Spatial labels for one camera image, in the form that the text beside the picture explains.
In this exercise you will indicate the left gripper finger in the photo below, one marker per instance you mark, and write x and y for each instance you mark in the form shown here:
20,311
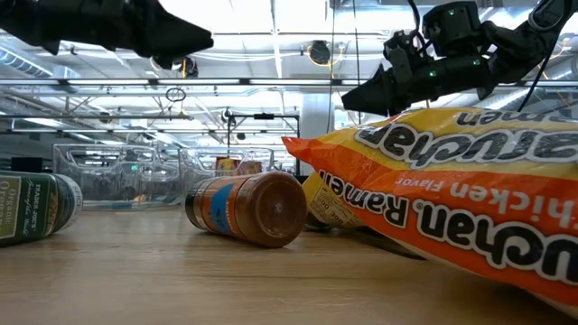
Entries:
171,36

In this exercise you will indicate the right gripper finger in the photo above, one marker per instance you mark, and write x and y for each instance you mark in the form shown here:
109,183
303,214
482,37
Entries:
375,95

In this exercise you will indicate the brown orange noodle packet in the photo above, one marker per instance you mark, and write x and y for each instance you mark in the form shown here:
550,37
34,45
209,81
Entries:
239,167

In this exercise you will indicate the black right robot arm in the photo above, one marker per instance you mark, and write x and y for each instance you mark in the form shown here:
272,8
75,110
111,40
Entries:
519,40

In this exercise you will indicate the black metal stand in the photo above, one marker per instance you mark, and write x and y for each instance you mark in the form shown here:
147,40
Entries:
264,116

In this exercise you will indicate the orange chicken ramen packet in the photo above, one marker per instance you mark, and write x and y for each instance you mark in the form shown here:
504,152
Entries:
451,194

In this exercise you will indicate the yellow ramen packet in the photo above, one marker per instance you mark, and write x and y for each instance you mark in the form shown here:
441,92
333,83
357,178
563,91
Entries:
329,205

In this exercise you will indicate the clear plastic utensil bin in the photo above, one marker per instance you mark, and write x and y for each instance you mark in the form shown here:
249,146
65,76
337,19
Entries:
113,171

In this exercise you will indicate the black block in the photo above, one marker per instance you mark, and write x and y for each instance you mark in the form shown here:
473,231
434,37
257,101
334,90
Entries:
27,164

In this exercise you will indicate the orange spice jar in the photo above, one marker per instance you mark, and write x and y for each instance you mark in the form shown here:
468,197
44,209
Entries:
253,207

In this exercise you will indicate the green oregano spice jar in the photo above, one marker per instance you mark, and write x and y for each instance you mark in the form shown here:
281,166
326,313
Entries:
31,205

